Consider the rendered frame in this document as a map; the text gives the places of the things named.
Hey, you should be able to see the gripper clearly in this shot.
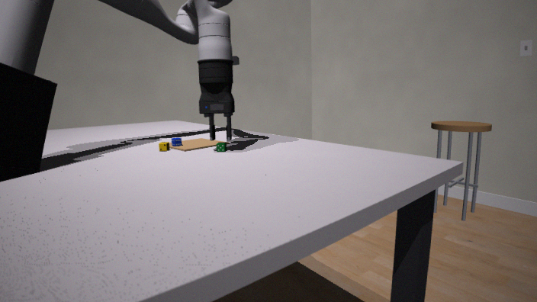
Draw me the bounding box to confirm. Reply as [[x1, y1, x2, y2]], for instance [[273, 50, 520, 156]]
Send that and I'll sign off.
[[198, 36, 240, 140]]

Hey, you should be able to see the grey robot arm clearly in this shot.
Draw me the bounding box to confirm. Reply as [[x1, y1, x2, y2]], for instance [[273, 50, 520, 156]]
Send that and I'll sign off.
[[0, 0, 232, 75]]

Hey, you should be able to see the tan flat mat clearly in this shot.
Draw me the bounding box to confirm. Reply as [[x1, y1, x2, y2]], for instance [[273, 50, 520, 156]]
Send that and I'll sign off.
[[169, 138, 230, 151]]

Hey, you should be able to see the yellow die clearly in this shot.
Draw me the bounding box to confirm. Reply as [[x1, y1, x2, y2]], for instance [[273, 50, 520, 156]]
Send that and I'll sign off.
[[159, 142, 169, 151]]

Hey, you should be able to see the green die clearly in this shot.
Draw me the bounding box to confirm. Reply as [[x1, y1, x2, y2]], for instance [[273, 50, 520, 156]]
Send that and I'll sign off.
[[217, 143, 227, 152]]

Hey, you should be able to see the blue die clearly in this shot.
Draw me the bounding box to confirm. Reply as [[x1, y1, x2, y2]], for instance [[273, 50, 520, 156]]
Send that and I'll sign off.
[[172, 137, 182, 146]]

